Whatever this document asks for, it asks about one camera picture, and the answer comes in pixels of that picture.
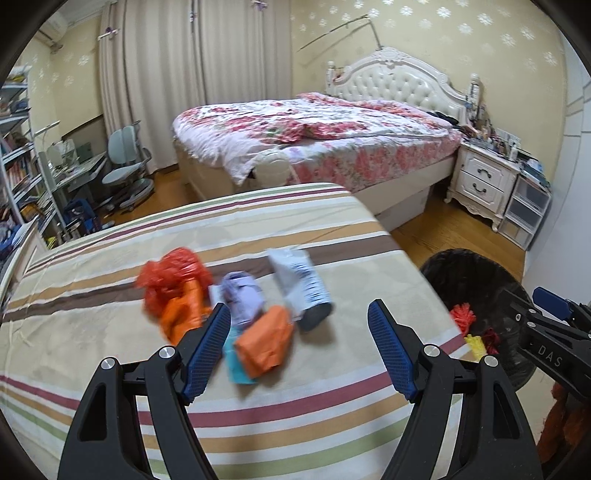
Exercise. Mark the striped bed sheet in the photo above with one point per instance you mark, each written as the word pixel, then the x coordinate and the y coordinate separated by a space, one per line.
pixel 92 314

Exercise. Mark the fishing rod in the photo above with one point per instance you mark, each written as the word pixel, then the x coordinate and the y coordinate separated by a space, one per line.
pixel 337 30

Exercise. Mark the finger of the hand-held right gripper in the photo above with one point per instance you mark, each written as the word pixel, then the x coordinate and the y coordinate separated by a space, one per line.
pixel 521 311
pixel 551 300

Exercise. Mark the blue crate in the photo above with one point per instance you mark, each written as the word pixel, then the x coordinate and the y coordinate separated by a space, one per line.
pixel 81 217

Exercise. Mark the yellow foam fruit net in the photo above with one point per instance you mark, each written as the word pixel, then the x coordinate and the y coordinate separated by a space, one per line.
pixel 475 346

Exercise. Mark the orange paper wrapper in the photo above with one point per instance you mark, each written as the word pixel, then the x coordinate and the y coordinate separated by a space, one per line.
pixel 265 341

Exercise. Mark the nightstand clutter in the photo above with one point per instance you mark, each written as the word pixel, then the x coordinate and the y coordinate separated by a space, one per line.
pixel 489 134

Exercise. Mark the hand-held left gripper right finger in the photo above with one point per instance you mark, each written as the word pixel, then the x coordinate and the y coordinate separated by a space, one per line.
pixel 392 350

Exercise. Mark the teal and white sachet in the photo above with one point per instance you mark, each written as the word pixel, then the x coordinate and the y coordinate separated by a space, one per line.
pixel 236 364

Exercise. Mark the white storage box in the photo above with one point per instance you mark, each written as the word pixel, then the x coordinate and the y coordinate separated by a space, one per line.
pixel 401 210

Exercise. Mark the grey desk chair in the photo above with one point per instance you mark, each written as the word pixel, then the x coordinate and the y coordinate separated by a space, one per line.
pixel 122 143

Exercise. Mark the white-grey squeeze tube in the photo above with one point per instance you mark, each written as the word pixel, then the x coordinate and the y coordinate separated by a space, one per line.
pixel 300 286

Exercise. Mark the bed with white tufted headboard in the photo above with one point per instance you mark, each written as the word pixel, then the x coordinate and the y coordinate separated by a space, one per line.
pixel 397 83

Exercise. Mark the lilac paper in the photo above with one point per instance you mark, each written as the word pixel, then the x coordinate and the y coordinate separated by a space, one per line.
pixel 242 297

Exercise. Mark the red plastic bag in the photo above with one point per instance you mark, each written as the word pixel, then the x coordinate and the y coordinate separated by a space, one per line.
pixel 173 277

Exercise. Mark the red foam fruit net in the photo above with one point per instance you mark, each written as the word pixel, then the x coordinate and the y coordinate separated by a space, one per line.
pixel 463 317

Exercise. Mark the dark red wrapper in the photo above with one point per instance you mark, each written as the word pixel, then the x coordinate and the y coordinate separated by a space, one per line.
pixel 491 340

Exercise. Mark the white air conditioner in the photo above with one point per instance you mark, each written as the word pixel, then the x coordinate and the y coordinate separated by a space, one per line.
pixel 53 30

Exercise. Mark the white nightstand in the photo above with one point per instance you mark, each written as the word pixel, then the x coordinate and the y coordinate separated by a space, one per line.
pixel 480 177

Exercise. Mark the study desk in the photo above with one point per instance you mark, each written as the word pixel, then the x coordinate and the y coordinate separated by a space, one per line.
pixel 78 170

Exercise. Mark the orange plastic bag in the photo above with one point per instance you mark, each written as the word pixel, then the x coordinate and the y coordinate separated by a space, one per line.
pixel 182 314

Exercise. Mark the clear plastic drawer unit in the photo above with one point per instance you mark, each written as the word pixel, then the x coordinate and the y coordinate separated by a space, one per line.
pixel 524 212

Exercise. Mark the beige curtains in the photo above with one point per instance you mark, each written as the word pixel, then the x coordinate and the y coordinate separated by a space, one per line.
pixel 157 74

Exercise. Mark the white wardrobe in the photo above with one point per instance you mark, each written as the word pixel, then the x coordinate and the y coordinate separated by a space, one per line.
pixel 572 161

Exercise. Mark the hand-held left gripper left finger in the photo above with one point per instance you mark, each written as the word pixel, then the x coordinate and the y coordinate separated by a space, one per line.
pixel 207 350

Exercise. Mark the white volleyball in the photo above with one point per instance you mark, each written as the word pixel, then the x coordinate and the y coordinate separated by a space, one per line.
pixel 272 170

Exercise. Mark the floral quilt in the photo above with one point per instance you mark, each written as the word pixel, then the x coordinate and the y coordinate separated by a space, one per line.
pixel 286 120

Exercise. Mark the bookshelf with books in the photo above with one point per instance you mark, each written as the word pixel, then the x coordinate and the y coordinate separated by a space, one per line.
pixel 18 175

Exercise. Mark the black-lined waste bin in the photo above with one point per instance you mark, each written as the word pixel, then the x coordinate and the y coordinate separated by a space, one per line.
pixel 461 277

